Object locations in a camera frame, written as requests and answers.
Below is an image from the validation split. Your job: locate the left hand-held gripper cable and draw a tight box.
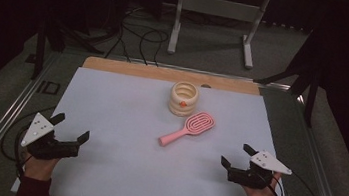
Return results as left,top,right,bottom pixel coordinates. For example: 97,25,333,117
9,121,37,182

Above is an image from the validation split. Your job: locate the black equipment tower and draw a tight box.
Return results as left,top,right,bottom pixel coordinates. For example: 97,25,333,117
103,0,132,38

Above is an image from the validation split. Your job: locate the white metal stand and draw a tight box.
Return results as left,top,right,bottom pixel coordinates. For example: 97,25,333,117
165,0,272,72

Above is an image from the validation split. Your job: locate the metal frame rail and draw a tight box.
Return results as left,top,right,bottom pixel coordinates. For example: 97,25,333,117
284,92,349,196
0,45,62,196

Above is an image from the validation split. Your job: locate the cream ribbed cup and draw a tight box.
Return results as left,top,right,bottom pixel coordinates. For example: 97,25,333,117
166,79,201,120

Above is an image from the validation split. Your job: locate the black cable loop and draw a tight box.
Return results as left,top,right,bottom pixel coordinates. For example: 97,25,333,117
0,100,58,166

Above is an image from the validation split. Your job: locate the pink hairbrush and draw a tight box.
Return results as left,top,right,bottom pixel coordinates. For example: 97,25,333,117
157,107,218,153

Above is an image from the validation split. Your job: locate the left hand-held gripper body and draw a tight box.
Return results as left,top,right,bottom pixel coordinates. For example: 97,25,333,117
18,110,84,165

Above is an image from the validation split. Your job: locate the bundle of black floor cables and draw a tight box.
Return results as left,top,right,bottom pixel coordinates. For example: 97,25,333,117
104,1,173,69

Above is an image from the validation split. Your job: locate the white table mat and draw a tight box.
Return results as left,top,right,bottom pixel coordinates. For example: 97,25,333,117
10,60,308,196

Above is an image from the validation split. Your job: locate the person's left hand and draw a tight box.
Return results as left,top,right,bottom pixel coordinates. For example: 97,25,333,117
21,150,63,185

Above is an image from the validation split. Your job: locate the black stand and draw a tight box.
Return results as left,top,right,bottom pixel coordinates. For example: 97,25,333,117
248,21,327,129
30,17,109,89

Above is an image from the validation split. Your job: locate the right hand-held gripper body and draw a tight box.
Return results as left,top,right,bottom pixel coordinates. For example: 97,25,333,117
225,146,295,194

